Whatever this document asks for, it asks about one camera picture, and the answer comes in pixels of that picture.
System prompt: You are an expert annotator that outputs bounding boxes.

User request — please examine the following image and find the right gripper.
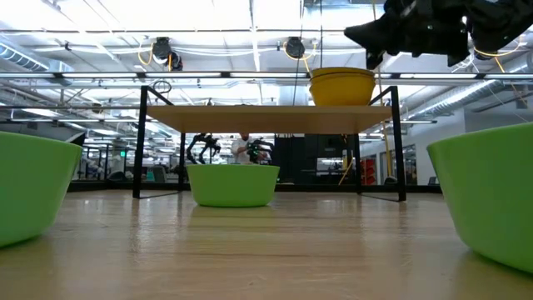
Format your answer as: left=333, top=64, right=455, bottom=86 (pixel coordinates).
left=343, top=0, right=472, bottom=71

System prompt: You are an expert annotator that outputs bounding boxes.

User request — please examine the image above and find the green mini bowl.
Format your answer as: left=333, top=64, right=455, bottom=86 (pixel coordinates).
left=426, top=122, right=533, bottom=275
left=0, top=131, right=83, bottom=249
left=186, top=163, right=281, bottom=208

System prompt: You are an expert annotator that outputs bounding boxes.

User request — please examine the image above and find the red storage cabinet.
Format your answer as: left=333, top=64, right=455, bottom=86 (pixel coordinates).
left=360, top=154, right=378, bottom=187

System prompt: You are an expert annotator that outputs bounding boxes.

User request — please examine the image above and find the wooden shelf with black legs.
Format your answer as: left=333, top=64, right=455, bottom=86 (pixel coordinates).
left=132, top=85, right=408, bottom=203

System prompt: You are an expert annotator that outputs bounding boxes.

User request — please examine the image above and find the person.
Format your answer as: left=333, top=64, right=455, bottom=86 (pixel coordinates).
left=231, top=132, right=274, bottom=166

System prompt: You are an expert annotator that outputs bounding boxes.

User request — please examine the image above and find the black ceiling cable reel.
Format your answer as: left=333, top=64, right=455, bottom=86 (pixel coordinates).
left=151, top=36, right=184, bottom=73
left=284, top=36, right=307, bottom=60

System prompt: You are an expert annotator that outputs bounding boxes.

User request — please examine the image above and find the silver ventilation duct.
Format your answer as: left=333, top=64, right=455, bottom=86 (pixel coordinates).
left=0, top=39, right=75, bottom=87
left=410, top=77, right=533, bottom=123

